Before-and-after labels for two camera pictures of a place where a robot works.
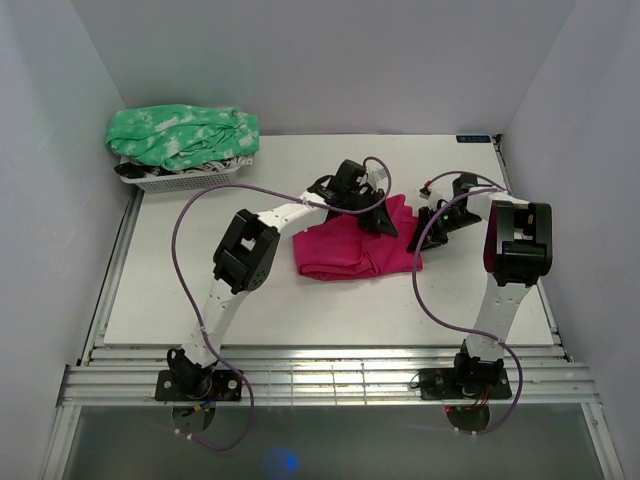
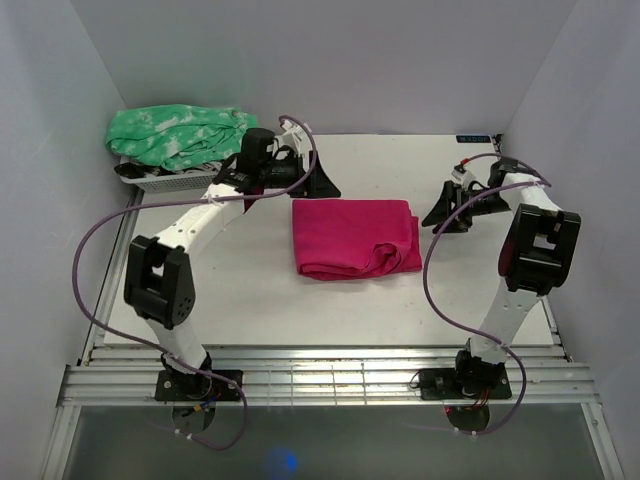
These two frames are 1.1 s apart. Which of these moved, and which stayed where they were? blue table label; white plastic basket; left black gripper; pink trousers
Moved: left black gripper
Stayed: pink trousers; blue table label; white plastic basket
